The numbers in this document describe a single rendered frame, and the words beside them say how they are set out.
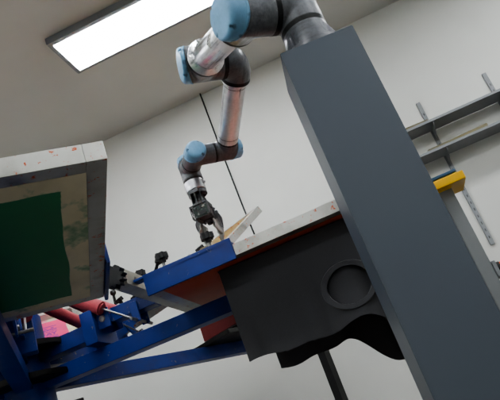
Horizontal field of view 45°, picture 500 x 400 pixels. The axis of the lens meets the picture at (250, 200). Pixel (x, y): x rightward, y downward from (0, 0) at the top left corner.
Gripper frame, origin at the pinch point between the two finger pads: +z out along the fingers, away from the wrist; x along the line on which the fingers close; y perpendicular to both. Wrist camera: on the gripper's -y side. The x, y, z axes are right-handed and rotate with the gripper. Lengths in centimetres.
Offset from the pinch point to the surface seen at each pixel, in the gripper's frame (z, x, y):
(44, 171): 18, 5, 115
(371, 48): -163, 109, -200
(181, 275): 16.2, -5.9, 30.2
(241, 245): 14.9, 14.5, 28.8
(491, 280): 50, 77, 12
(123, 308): 9.9, -39.1, 3.3
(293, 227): 16.1, 31.0, 28.6
